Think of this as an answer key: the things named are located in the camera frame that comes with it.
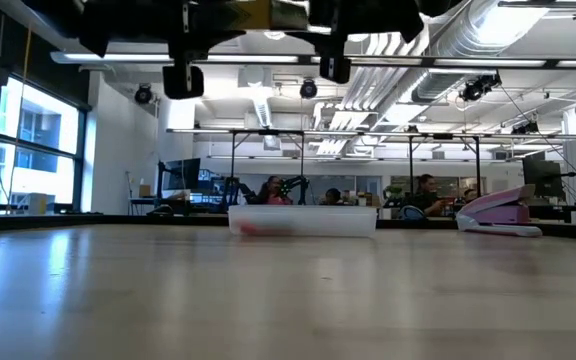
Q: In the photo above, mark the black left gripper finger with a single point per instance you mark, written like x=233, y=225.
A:
x=183, y=82

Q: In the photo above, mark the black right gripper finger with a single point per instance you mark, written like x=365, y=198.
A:
x=335, y=70

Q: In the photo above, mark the green yellow crayon box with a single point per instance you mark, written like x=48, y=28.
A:
x=268, y=15

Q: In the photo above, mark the red pen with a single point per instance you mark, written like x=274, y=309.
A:
x=258, y=230

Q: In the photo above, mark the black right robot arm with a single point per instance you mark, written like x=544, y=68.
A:
x=443, y=6

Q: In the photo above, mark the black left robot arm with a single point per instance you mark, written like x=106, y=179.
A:
x=93, y=20

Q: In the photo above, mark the black hanging lamp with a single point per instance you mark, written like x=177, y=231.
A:
x=308, y=89
x=143, y=94
x=478, y=87

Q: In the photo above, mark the black computer monitor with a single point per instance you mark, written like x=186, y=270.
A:
x=543, y=177
x=183, y=175

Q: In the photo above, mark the cardboard box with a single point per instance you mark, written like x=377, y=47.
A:
x=144, y=191

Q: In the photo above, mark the person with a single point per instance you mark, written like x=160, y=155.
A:
x=275, y=192
x=425, y=197
x=469, y=196
x=334, y=196

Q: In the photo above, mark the overhead light bar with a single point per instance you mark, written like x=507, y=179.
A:
x=498, y=62

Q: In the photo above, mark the large window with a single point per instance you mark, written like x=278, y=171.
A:
x=38, y=120

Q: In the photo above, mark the clear plastic container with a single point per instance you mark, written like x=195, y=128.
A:
x=338, y=222

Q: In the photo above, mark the pink white stapler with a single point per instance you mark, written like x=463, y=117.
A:
x=498, y=212

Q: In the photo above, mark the black background rig frame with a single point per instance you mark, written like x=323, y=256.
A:
x=477, y=165
x=233, y=165

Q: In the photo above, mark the silver ventilation duct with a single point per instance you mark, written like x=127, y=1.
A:
x=468, y=40

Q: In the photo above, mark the black aluminium rig frame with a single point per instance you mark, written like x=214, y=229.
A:
x=118, y=220

